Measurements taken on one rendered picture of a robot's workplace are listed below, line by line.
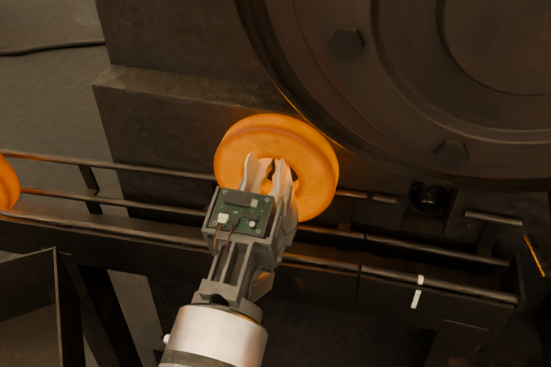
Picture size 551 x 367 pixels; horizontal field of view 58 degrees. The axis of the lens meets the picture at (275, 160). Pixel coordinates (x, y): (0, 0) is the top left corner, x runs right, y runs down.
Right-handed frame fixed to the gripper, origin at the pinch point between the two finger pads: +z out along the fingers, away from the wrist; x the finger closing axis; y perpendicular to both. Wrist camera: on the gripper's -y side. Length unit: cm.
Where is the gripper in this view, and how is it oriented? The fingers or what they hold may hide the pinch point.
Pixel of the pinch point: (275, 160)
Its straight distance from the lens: 60.7
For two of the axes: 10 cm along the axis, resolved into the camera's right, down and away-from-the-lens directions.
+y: -0.8, -5.5, -8.3
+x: -9.7, -1.6, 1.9
